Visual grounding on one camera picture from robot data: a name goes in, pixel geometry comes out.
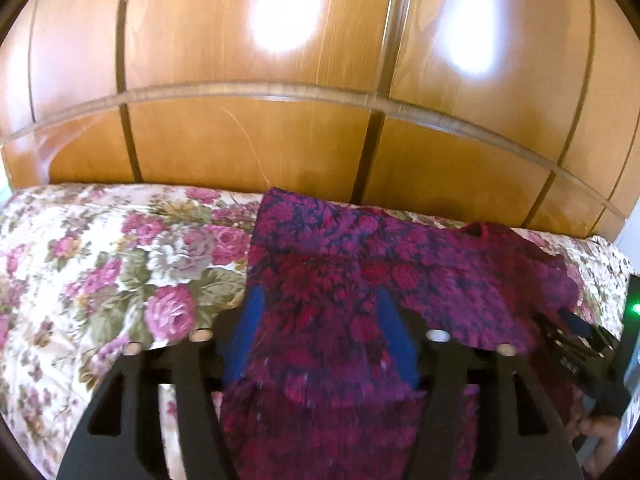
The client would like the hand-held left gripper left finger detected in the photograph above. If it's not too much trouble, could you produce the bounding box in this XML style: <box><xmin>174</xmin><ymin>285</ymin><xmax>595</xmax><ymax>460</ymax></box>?
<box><xmin>57</xmin><ymin>287</ymin><xmax>266</xmax><ymax>480</ymax></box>

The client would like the dark red knit sweater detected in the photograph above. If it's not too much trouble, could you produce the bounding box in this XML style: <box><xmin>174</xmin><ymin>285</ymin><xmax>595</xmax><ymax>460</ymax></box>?
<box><xmin>220</xmin><ymin>187</ymin><xmax>585</xmax><ymax>480</ymax></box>

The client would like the person's right hand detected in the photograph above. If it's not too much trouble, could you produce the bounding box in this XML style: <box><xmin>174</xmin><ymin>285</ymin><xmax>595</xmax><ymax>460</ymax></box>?
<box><xmin>574</xmin><ymin>406</ymin><xmax>624</xmax><ymax>467</ymax></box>

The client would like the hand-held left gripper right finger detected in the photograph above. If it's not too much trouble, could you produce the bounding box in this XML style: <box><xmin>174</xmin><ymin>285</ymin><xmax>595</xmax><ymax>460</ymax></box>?
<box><xmin>376</xmin><ymin>289</ymin><xmax>583</xmax><ymax>480</ymax></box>

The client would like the wooden headboard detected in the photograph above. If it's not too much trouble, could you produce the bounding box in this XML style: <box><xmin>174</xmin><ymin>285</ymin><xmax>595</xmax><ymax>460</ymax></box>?
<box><xmin>0</xmin><ymin>0</ymin><xmax>640</xmax><ymax>241</ymax></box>

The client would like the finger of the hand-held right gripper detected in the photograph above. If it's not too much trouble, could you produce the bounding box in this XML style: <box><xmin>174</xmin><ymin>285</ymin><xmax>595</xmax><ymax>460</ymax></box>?
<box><xmin>531</xmin><ymin>314</ymin><xmax>596</xmax><ymax>378</ymax></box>
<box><xmin>556</xmin><ymin>306</ymin><xmax>618</xmax><ymax>353</ymax></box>

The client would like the floral bedspread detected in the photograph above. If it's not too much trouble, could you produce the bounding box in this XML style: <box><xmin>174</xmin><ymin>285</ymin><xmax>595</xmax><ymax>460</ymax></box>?
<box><xmin>0</xmin><ymin>182</ymin><xmax>636</xmax><ymax>480</ymax></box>

